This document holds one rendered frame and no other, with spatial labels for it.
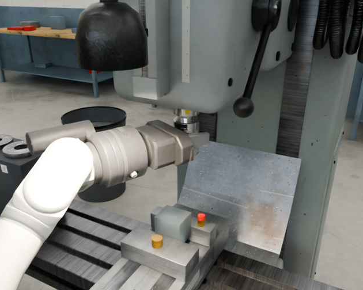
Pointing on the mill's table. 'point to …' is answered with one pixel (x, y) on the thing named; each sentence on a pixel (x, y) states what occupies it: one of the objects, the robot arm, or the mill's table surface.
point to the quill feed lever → (265, 6)
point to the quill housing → (203, 55)
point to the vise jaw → (177, 261)
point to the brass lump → (157, 241)
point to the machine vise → (132, 275)
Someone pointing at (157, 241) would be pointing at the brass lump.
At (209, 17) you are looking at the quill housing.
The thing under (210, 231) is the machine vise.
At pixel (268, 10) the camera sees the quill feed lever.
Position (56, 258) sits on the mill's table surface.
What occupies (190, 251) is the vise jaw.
